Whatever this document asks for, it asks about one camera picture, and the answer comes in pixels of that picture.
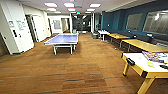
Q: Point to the ceiling light panel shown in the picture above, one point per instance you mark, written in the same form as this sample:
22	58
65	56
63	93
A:
69	5
95	5
50	5

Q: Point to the black air hockey striker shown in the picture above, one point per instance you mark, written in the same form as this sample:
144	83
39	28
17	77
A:
163	66

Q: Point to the yellow air hockey puck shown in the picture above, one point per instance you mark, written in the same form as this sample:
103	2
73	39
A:
150	64

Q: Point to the small white table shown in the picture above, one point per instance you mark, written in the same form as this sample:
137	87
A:
102	32

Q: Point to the long yellow wooden table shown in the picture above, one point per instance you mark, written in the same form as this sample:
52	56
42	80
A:
117	36
146	45

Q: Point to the glass wall window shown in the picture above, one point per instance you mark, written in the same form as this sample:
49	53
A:
134	21
156	21

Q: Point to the yellow air hockey table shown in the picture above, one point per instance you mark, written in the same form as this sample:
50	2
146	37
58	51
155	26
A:
146	66

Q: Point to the blue ping pong table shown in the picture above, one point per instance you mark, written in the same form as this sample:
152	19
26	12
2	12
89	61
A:
63	39

